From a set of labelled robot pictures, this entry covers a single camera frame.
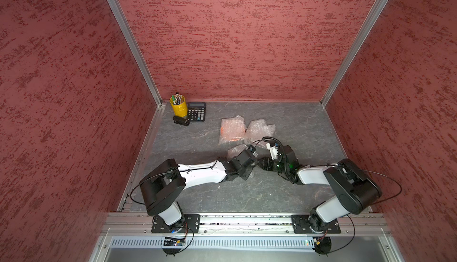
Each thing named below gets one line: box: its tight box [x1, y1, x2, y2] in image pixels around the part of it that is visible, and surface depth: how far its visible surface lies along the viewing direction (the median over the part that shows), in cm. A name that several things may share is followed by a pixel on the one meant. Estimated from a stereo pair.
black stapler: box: [172, 115, 190, 127], surface depth 111 cm
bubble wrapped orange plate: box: [218, 114, 246, 145], surface depth 105 cm
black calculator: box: [186, 101, 206, 123], surface depth 115 cm
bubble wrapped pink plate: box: [243, 118, 277, 146], surface depth 105 cm
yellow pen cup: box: [168, 95, 188, 118], surface depth 109 cm
